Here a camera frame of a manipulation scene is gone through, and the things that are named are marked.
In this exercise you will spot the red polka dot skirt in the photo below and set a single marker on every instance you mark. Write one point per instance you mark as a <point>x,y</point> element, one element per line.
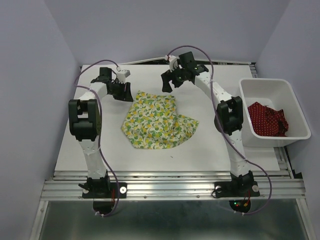
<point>267,122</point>

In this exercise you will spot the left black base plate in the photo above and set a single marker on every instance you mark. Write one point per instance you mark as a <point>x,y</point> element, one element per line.
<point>105,193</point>

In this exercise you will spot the white plastic bin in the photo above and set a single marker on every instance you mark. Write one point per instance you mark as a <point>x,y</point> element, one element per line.
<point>276,94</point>

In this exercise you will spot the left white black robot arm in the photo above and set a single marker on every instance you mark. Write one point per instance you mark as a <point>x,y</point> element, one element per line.
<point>85,124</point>

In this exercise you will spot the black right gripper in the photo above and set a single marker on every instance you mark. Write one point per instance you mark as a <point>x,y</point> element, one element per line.
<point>166,76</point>

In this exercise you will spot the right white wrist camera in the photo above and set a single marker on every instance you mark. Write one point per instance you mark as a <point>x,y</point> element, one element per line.
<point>173,62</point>

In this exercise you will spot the lemon print skirt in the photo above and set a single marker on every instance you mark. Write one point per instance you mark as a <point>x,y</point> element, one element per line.
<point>153,123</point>

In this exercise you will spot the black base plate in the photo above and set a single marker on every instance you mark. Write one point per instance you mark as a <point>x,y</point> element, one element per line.
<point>230,189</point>
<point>105,193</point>

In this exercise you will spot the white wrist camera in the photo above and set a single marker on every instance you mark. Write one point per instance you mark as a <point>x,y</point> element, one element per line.
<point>173,62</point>
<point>122,75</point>

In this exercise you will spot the aluminium frame rail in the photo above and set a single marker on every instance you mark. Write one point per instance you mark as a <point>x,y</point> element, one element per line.
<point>173,186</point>

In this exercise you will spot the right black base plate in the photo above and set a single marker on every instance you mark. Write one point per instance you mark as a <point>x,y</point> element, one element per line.
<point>230,189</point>

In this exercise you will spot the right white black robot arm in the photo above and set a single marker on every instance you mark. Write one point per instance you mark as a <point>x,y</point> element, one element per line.
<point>228,119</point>

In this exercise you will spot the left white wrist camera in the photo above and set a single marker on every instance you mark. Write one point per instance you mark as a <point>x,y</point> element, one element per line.
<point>122,75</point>

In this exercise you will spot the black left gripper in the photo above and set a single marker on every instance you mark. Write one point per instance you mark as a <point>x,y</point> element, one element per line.
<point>126,95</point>

